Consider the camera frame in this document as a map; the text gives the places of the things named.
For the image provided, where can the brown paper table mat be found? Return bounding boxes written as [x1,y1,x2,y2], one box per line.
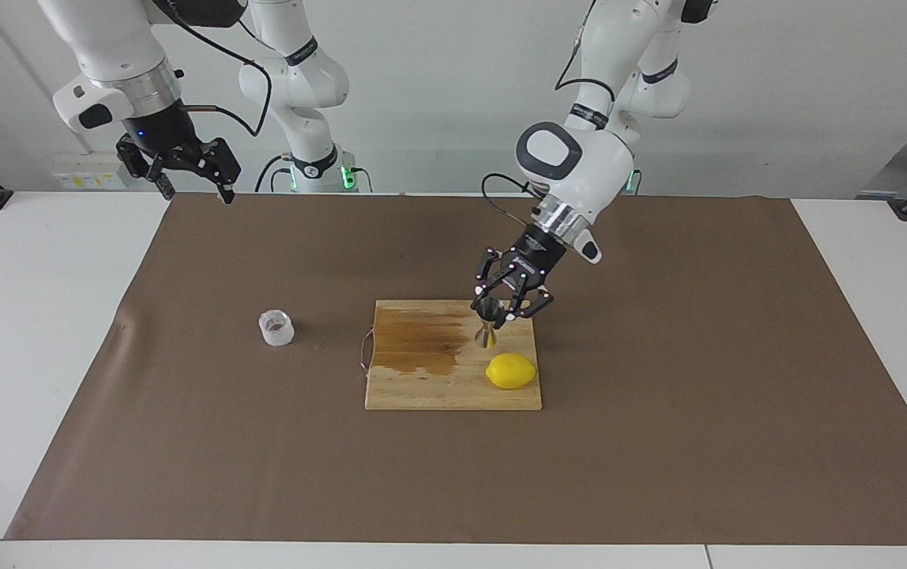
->
[5,192,907,546]

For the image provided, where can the white wall socket box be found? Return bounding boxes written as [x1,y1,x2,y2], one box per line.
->
[51,153,132,191]

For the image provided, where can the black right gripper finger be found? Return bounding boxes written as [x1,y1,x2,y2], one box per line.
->
[115,134,178,201]
[177,138,243,205]

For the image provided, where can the wooden cutting board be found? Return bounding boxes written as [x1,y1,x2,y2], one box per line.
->
[359,299,543,412]

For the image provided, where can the black right base cables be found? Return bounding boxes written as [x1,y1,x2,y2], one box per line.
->
[254,154,296,193]

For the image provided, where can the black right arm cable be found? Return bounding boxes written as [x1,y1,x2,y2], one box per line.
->
[149,0,274,139]

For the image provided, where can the clear plastic cup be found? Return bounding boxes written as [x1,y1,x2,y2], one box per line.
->
[258,310,297,348]

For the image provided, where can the yellow lemon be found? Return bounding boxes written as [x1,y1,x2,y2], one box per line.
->
[485,352,539,390]

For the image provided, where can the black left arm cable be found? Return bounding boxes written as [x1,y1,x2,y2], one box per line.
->
[481,0,620,232]

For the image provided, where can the steel double jigger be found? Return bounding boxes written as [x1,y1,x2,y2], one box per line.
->
[473,298,506,350]

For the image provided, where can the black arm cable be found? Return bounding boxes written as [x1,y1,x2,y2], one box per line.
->
[149,0,274,139]
[481,0,620,232]

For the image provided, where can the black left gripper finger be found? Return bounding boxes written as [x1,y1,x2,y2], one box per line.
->
[499,286,555,326]
[471,247,511,305]

